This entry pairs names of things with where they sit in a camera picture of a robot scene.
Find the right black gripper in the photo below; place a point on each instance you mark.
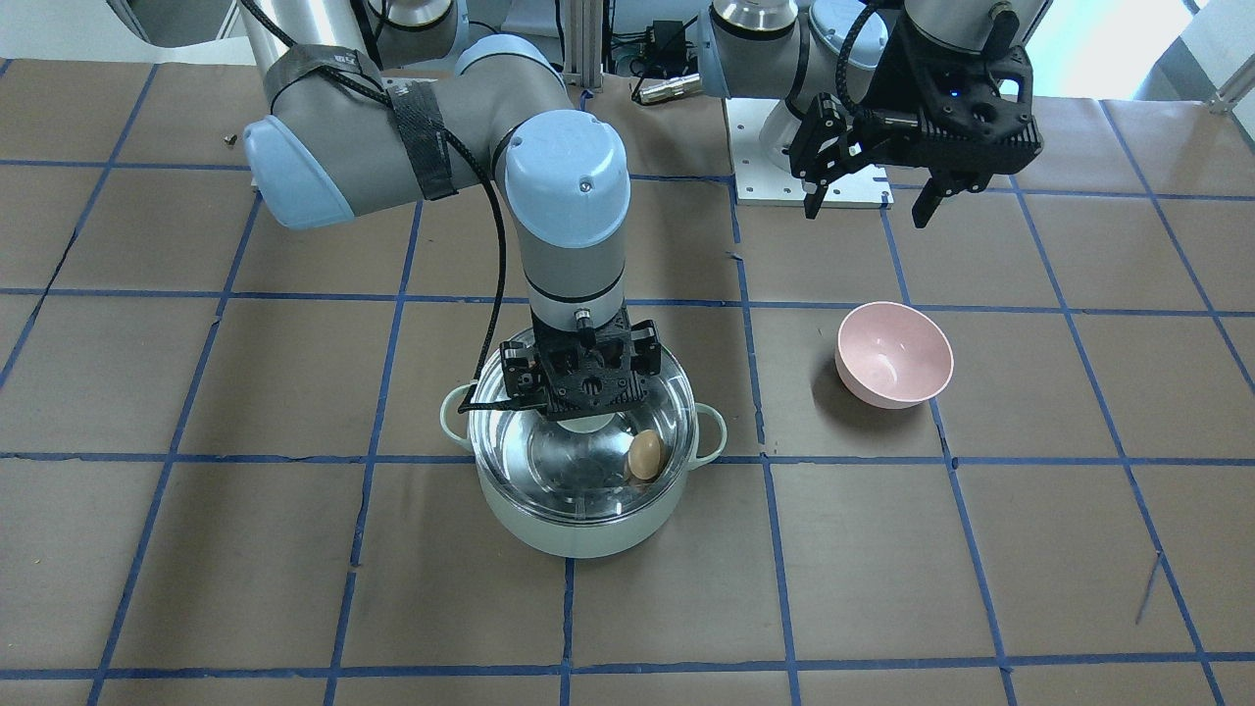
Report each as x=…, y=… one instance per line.
x=519, y=370

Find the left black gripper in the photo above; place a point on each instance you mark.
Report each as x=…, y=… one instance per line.
x=898, y=90

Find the glass pot lid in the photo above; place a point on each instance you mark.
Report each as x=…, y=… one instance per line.
x=573, y=476

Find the brown egg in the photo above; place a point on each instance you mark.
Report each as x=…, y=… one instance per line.
x=645, y=459

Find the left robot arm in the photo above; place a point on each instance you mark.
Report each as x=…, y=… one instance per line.
x=784, y=51

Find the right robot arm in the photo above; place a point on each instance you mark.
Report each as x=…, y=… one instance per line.
x=375, y=104

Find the pale green electric pot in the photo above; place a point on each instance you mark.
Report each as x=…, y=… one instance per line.
x=599, y=541

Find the pink bowl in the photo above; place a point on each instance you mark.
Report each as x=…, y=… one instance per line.
x=892, y=356

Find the black power adapter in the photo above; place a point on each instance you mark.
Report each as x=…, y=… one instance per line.
x=665, y=36

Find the aluminium frame post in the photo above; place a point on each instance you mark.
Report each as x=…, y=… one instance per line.
x=582, y=27

